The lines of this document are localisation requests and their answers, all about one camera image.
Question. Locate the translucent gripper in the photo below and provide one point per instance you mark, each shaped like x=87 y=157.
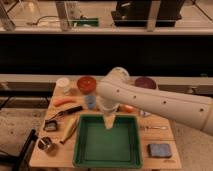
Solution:
x=109 y=118

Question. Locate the orange pepper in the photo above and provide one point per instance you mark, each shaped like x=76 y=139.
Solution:
x=63 y=101

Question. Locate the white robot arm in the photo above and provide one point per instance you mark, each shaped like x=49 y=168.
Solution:
x=192 y=110

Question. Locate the green plastic tray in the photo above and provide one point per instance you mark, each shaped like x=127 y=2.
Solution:
x=98 y=147

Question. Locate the orange round fruit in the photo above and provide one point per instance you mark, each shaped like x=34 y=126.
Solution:
x=127 y=108

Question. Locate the blue cup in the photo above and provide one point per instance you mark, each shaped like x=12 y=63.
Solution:
x=90 y=101

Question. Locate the small silver utensil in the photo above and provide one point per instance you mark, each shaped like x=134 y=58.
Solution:
x=153 y=127

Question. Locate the light blue cloth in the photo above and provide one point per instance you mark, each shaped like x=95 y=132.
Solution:
x=143 y=113

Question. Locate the yellow corn cob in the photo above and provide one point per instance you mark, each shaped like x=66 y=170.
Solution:
x=69 y=129

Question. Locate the red bowl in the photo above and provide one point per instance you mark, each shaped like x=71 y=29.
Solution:
x=86 y=84

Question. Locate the purple bowl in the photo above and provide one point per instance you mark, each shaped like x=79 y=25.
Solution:
x=145 y=82

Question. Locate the blue sponge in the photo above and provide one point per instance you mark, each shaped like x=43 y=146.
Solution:
x=159 y=150

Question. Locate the small black metal tin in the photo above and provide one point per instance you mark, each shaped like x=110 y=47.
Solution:
x=50 y=125

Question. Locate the wooden board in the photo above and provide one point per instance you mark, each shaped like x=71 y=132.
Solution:
x=64 y=155

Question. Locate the small steel cup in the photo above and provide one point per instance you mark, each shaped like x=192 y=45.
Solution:
x=45 y=144

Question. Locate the black handled tool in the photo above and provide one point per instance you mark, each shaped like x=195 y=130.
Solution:
x=66 y=112

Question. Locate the black chair frame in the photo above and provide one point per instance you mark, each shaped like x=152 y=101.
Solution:
x=15 y=161

